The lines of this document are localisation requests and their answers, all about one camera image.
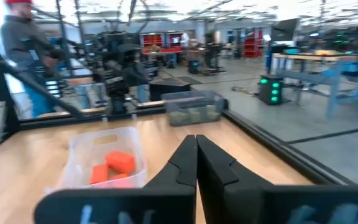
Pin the black aluminium table frame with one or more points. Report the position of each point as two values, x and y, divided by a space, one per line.
291 152

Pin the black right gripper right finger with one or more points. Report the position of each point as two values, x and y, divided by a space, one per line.
244 202

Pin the wide red rectangular block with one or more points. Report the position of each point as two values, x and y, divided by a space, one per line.
99 173

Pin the black box with green lights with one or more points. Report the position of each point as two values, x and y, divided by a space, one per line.
270 90

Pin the clear plastic bin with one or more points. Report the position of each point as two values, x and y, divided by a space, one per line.
82 149

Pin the smoky grey plastic bin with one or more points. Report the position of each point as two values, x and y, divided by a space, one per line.
194 102

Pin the red shelving unit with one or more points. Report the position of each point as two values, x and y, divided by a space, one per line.
152 40
253 43

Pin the blue metal workbench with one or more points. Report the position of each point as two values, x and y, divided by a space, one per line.
334 77

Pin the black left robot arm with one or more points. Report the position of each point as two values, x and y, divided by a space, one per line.
120 71

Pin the person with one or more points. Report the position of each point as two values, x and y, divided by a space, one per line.
20 37

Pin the black monitor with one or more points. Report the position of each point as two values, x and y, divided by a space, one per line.
286 29

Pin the black floor case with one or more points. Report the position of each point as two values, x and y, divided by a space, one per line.
169 90

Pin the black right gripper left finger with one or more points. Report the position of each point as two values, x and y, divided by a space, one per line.
166 202

